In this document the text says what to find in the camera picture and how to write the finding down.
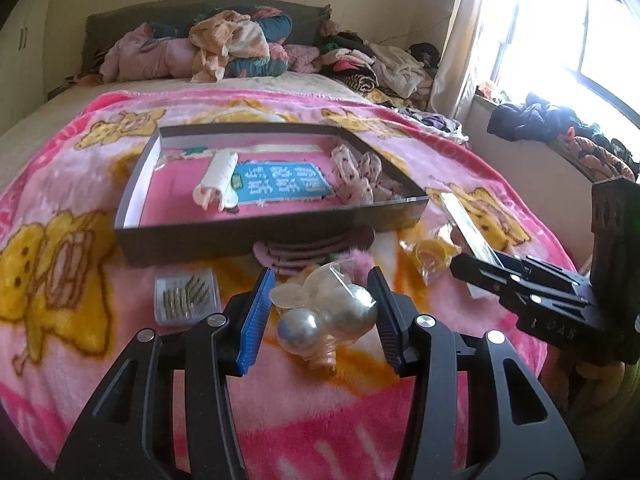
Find peach spiral hair tie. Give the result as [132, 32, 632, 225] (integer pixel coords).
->
[194, 185, 224, 210]

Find peach floral cloth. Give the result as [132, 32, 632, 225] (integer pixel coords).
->
[189, 10, 271, 83]

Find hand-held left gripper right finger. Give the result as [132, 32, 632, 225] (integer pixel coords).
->
[366, 266, 586, 480]

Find beige bed sheet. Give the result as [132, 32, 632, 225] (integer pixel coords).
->
[0, 71, 383, 171]

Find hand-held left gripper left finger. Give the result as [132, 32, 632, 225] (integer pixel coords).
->
[54, 266, 277, 480]

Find pink dotted hair bow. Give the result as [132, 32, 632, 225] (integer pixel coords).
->
[329, 144, 407, 207]

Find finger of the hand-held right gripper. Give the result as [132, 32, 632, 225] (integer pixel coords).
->
[499, 254, 597, 305]
[449, 252, 595, 319]

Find pile of clothes on bed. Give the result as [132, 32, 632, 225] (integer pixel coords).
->
[85, 3, 333, 80]

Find pile of mixed clothes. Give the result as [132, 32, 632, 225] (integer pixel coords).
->
[282, 20, 442, 111]

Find clear box of hairpins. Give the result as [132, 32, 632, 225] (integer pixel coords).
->
[154, 267, 223, 325]

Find white hair comb clip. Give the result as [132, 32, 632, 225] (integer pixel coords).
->
[192, 151, 242, 211]

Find transparent plastic packet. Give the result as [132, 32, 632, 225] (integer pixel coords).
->
[439, 189, 508, 267]

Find dark floral quilt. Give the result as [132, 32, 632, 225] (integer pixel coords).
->
[147, 6, 296, 79]

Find pink quilt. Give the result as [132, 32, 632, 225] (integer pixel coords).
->
[99, 22, 201, 83]

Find cream curtain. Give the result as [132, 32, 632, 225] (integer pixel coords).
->
[429, 0, 496, 122]

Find dark shallow cardboard box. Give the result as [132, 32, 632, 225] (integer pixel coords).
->
[114, 122, 431, 266]

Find yellow ring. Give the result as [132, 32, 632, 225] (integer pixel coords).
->
[399, 232, 463, 286]

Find cream wardrobe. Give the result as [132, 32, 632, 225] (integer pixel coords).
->
[0, 0, 58, 107]

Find pearl hair accessory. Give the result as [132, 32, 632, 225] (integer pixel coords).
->
[269, 260, 379, 367]

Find pink bear printed blanket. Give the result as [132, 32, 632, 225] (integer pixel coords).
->
[0, 89, 596, 480]

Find arched window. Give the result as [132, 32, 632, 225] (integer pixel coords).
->
[479, 0, 640, 133]

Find dark clothes on windowsill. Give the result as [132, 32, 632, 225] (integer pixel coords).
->
[487, 91, 640, 182]

